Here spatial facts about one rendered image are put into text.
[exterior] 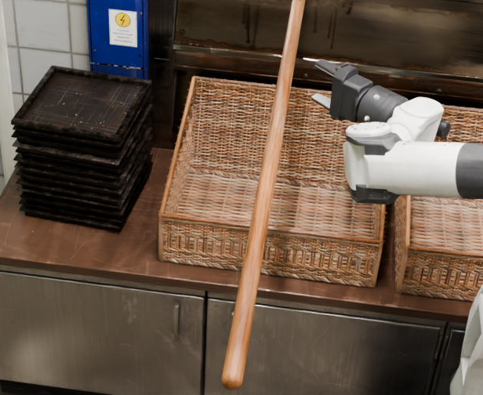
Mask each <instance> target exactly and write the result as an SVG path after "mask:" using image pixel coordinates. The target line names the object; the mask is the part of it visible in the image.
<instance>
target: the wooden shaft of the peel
mask: <svg viewBox="0 0 483 395"><path fill-rule="evenodd" d="M304 4H305V0H292V6H291V10H290V15H289V22H288V27H287V31H286V36H285V44H284V48H283V53H282V57H281V65H280V69H279V74H278V81H277V86H276V90H275V94H274V102H273V107H272V111H271V119H270V124H269V128H268V132H267V140H266V144H265V149H264V153H263V161H262V165H261V170H260V177H259V182H258V187H257V191H256V199H255V203H254V208H253V212H252V220H251V224H250V228H249V236H248V240H247V245H246V250H245V258H244V262H243V266H242V271H241V278H240V283H239V287H238V295H237V299H236V303H235V308H234V316H233V321H232V325H231V333H230V337H229V342H228V346H227V354H226V358H225V362H224V367H223V374H222V384H223V387H224V388H226V389H228V390H237V389H239V388H240V386H241V384H242V381H243V376H244V371H245V362H246V357H247V352H248V347H249V338H250V333H251V328H252V319H253V314H254V309H255V304H256V295H257V290H258V285H259V280H260V271H261V266H262V262H263V253H264V247H265V242H266V237H267V228H268V223H269V218H270V213H271V205H272V200H273V195H274V185H275V180H276V175H277V170H278V162H279V157H280V152H281V143H282V138H283V132H284V127H285V119H286V114H287V109H288V104H289V95H290V90H291V85H292V76H293V71H294V66H295V61H296V52H297V47H298V42H299V37H300V28H301V23H302V18H303V9H304Z"/></svg>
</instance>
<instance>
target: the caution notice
mask: <svg viewBox="0 0 483 395"><path fill-rule="evenodd" d="M109 28H110V44H112V45H125V46H132V47H137V28H136V12H131V11H124V10H116V9H109Z"/></svg>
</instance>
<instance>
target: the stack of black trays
mask: <svg viewBox="0 0 483 395"><path fill-rule="evenodd" d="M150 86H151V80H146V79H140V78H131V77H126V76H120V75H114V74H105V73H100V72H94V71H84V70H79V69H74V68H69V67H59V66H53V65H52V66H51V67H50V68H49V69H48V71H47V72H46V73H45V75H44V76H43V78H42V80H41V81H40V82H39V83H38V84H37V86H36V87H35V88H34V90H33V91H32V93H31V94H30V95H29V97H28V98H27V99H26V101H25V102H24V104H23V105H22V107H21V108H20V109H19V110H18V111H17V113H16V114H15V116H14V117H13V119H12V120H11V125H14V127H13V130H15V132H14V133H13V134H12V135H11V137H14V138H17V139H16V141H15V142H14V143H13V145H12V146H13V147H17V149H16V150H15V152H17V155H16V157H15V158H14V159H13V160H14V161H18V162H17V163H16V164H15V166H14V168H17V169H19V170H18V171H17V172H16V175H18V176H20V178H19V179H18V180H17V181H16V183H18V184H19V186H18V187H17V190H21V191H23V193H22V194H21V195H20V198H21V200H20V202H19V204H22V206H21V207H20V209H19V211H23V212H25V214H26V215H29V216H37V217H42V218H47V219H54V220H59V221H63V222H68V223H75V224H80V225H84V226H92V227H96V228H101V229H105V230H113V231H119V229H121V228H122V225H123V223H124V222H125V220H126V218H127V216H128V214H129V212H130V210H131V208H132V206H133V204H134V202H135V200H136V199H137V197H138V195H139V193H140V191H141V189H142V187H143V185H144V183H145V181H146V179H147V177H148V176H149V174H150V172H151V170H152V167H151V166H152V165H153V163H154V162H152V161H151V159H152V157H153V154H150V152H151V149H152V147H150V145H151V143H152V140H151V139H152V137H153V135H152V134H150V132H151V130H152V128H151V127H148V126H149V124H150V122H151V118H152V116H153V114H154V112H152V111H150V109H151V107H152V106H153V105H152V104H150V102H151V101H152V99H153V96H149V95H150V93H151V91H152V89H151V88H150Z"/></svg>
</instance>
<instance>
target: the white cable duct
mask: <svg viewBox="0 0 483 395"><path fill-rule="evenodd" d="M14 116H15V114H14V106H13V92H12V85H11V77H10V70H9V56H8V49H7V41H6V33H5V20H4V13H3V4H2V0H0V144H1V151H2V163H3V169H4V177H5V184H7V183H8V181H9V178H10V176H11V175H12V174H13V171H14V169H15V168H14V166H15V164H16V163H17V162H18V161H14V160H13V159H14V158H15V157H16V155H17V152H15V150H16V149H17V147H13V146H12V145H13V143H14V142H15V141H16V139H17V138H14V137H11V135H12V134H13V133H14V132H15V130H13V127H14V125H11V120H12V119H13V117H14Z"/></svg>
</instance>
